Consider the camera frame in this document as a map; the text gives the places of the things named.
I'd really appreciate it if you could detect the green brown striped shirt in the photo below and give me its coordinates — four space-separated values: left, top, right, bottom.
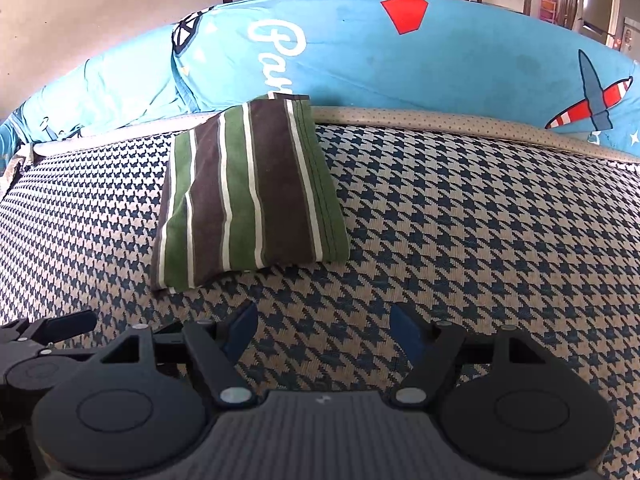
150 92 349 292

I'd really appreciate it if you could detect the houndstooth sofa seat cushion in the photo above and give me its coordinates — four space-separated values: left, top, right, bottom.
1 126 639 479

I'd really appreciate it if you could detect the white chest freezer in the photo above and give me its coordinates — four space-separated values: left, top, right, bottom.
620 18 640 62

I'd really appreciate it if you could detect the blue printed sofa back cover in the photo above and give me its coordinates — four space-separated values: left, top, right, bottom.
1 0 639 162

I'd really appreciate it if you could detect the silver refrigerator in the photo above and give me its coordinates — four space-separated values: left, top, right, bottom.
577 0 620 48

